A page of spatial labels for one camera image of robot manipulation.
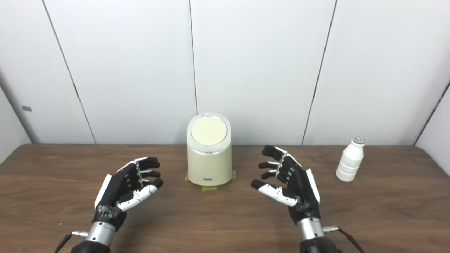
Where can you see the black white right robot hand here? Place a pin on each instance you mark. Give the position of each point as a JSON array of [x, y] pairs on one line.
[[302, 189]]

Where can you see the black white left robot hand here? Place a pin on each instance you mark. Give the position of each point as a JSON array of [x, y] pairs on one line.
[[116, 189]]

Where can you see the small white plastic bottle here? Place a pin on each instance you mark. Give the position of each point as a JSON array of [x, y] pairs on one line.
[[349, 161]]

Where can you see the cream-colored lidded bin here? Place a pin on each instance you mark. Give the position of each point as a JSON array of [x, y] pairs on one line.
[[209, 161]]

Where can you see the small grey wall label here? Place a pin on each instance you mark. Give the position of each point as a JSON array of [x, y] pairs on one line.
[[26, 108]]

